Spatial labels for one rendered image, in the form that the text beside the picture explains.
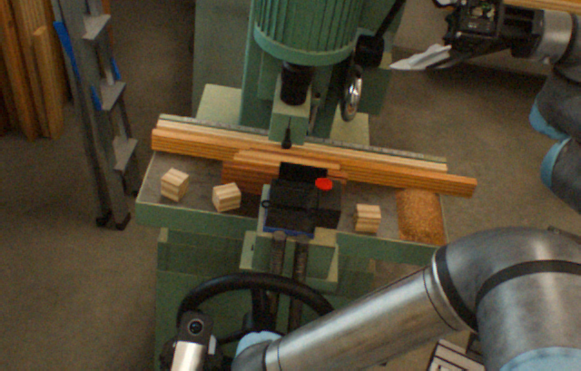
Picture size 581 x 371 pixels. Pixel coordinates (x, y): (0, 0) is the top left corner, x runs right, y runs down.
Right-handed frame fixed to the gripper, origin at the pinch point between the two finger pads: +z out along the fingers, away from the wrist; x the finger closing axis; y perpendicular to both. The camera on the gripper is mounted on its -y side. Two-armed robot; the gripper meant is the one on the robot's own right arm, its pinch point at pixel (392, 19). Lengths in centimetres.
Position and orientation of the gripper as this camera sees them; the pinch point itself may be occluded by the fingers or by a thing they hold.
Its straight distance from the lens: 101.0
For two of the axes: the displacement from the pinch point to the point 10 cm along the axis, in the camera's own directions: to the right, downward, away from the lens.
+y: 0.6, -1.0, -9.9
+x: -1.5, 9.8, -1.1
